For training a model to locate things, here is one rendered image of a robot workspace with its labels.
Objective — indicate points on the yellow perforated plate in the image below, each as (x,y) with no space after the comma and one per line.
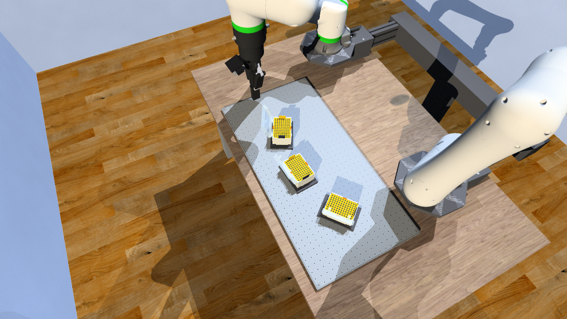
(299,168)
(341,206)
(282,127)

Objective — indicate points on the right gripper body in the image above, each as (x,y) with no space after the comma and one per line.
(252,55)

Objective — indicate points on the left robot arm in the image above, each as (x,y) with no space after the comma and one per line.
(527,113)

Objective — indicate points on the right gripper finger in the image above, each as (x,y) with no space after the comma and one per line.
(257,78)
(248,74)

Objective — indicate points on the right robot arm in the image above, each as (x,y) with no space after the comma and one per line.
(250,29)

